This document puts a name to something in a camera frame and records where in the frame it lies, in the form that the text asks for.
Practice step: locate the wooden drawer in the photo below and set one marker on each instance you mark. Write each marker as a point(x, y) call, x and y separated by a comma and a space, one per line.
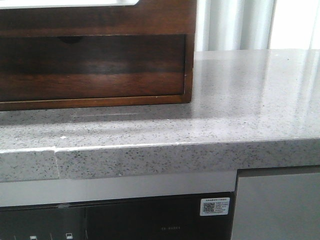
point(53, 68)

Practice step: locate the dark wooden drawer cabinet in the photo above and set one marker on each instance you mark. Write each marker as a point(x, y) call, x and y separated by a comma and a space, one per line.
point(146, 18)

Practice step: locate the black glass built-in appliance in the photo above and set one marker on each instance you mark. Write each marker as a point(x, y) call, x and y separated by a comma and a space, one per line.
point(171, 217)

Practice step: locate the white QR code sticker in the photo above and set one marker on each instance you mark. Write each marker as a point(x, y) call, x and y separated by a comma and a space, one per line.
point(214, 206)

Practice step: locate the white sheer curtain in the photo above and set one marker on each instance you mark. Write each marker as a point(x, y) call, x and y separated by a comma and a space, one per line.
point(224, 25)

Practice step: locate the grey cabinet door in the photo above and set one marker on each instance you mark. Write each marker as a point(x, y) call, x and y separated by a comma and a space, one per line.
point(277, 204)

